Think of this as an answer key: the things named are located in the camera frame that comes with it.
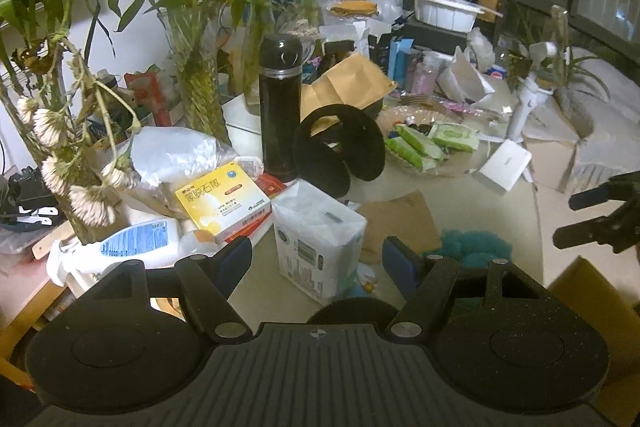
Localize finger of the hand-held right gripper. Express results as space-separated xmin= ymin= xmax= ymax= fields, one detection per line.
xmin=568 ymin=171 xmax=640 ymax=210
xmin=552 ymin=201 xmax=640 ymax=254

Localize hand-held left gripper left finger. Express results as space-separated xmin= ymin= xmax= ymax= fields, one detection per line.
xmin=85 ymin=235 xmax=254 ymax=344

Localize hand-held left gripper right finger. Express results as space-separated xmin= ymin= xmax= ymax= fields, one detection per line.
xmin=381 ymin=235 xmax=553 ymax=344

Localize cardboard box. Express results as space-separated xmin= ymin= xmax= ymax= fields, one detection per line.
xmin=547 ymin=255 xmax=640 ymax=427

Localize teal bath loofah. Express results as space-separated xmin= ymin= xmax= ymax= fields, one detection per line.
xmin=422 ymin=228 xmax=514 ymax=269

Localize white tissue pack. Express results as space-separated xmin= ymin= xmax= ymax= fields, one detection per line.
xmin=271 ymin=179 xmax=369 ymax=304

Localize black plush earmuffs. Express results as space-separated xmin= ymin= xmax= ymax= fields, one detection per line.
xmin=294 ymin=104 xmax=387 ymax=198

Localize brown paper sheet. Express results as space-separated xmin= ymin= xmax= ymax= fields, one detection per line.
xmin=357 ymin=189 xmax=444 ymax=266

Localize small white bottle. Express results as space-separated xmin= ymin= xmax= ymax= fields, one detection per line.
xmin=177 ymin=229 xmax=222 ymax=259

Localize yellow medicine box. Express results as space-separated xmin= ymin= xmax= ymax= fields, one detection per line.
xmin=174 ymin=161 xmax=272 ymax=246

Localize flat red box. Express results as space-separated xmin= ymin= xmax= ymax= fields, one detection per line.
xmin=254 ymin=173 xmax=289 ymax=199

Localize white flat box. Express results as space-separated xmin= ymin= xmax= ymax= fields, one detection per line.
xmin=472 ymin=139 xmax=532 ymax=193

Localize white blue-label lotion bottle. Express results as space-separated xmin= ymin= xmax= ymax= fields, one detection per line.
xmin=46 ymin=217 xmax=182 ymax=280

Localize green wet wipes pack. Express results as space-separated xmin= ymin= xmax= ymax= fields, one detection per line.
xmin=384 ymin=136 xmax=437 ymax=173
xmin=429 ymin=122 xmax=481 ymax=153
xmin=394 ymin=123 xmax=449 ymax=161

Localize glass bowl of green packets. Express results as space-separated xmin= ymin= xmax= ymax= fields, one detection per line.
xmin=375 ymin=104 xmax=497 ymax=178

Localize white plastic bag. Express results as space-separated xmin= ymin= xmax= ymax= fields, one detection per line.
xmin=127 ymin=126 xmax=239 ymax=200

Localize white handheld fan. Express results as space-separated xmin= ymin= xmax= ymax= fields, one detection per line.
xmin=506 ymin=39 xmax=559 ymax=144

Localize white tray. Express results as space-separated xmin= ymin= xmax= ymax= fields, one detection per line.
xmin=221 ymin=97 xmax=266 ymax=158

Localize spider plant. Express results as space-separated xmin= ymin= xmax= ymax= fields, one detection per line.
xmin=504 ymin=5 xmax=612 ymax=104

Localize black thermos bottle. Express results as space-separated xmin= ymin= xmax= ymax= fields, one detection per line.
xmin=258 ymin=33 xmax=304 ymax=183

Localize white paper bag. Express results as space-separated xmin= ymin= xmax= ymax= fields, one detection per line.
xmin=439 ymin=46 xmax=497 ymax=104

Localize red carton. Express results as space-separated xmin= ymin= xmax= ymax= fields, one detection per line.
xmin=124 ymin=66 xmax=177 ymax=128

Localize brown paper bag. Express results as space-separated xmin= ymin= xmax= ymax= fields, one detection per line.
xmin=299 ymin=52 xmax=399 ymax=128

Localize pink bottle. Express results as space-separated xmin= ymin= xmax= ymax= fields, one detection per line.
xmin=416 ymin=53 xmax=442 ymax=96

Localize blue carton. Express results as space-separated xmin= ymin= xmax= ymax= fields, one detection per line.
xmin=387 ymin=37 xmax=417 ymax=81

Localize black box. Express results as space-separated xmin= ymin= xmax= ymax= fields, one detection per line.
xmin=401 ymin=19 xmax=472 ymax=56

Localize wilted white flowers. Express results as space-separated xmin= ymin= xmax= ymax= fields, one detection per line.
xmin=15 ymin=31 xmax=144 ymax=229

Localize white takeaway bowl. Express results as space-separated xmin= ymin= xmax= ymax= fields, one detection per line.
xmin=411 ymin=0 xmax=504 ymax=31

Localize plate of orange food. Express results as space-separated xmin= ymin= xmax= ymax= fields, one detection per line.
xmin=327 ymin=0 xmax=381 ymax=20

